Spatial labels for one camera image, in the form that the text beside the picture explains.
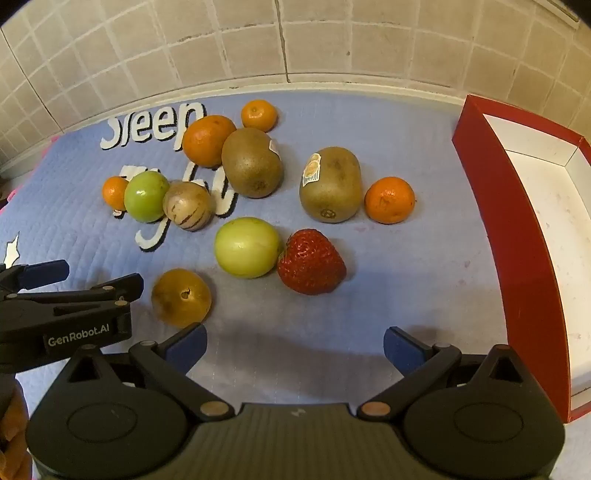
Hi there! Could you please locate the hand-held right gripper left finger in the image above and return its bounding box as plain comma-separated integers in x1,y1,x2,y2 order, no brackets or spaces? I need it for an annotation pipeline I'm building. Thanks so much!
55,322,234,422

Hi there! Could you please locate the bright green round fruit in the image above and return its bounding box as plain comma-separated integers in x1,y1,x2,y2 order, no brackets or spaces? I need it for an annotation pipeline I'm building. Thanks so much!
124,172,171,219

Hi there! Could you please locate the person's left hand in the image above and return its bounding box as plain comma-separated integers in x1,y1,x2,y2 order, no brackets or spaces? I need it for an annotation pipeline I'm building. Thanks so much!
0,381,34,480

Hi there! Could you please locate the red strawberry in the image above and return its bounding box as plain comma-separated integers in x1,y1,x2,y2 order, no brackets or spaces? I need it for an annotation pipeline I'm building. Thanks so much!
277,229,347,296

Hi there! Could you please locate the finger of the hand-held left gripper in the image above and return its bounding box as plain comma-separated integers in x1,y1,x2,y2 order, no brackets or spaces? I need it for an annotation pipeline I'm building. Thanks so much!
0,273,145,318
0,259,71,296

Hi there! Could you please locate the yellow-brown round fruit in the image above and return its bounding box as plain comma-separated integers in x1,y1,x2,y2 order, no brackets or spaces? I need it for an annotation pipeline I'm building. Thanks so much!
151,269,213,329

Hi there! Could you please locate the small tangerine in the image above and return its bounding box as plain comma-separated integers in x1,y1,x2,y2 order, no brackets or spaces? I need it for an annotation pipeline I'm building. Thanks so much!
241,100,279,132
102,176,131,212

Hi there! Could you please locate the large orange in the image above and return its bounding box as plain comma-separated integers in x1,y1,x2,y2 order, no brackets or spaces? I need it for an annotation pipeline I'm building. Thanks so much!
182,115,238,168

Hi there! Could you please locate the pale green round fruit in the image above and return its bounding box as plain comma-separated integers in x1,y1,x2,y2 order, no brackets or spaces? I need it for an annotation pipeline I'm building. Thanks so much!
214,217,282,279

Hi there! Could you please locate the kiwi with large sticker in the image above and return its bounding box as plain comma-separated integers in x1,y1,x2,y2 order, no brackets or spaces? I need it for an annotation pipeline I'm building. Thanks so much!
299,147,362,224

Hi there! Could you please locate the striped tan round fruit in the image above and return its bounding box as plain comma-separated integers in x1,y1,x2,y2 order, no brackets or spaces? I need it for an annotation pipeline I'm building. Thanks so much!
163,181,213,232

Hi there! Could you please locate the red box with white inside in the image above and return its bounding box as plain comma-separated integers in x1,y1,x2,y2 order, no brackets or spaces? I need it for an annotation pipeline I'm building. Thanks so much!
451,95,591,423

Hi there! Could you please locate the kiwi with small sticker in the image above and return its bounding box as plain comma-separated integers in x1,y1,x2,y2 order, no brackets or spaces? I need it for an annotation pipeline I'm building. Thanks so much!
222,127,284,199

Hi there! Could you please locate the medium tangerine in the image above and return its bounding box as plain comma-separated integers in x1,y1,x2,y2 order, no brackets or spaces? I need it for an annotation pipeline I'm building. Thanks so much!
365,176,416,225

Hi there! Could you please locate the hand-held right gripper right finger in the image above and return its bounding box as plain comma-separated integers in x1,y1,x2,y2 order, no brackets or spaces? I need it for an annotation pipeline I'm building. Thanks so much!
359,326,536,421

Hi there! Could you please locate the blue quilted printed mat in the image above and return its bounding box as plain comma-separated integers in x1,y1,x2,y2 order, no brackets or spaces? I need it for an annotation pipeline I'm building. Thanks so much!
0,90,573,416

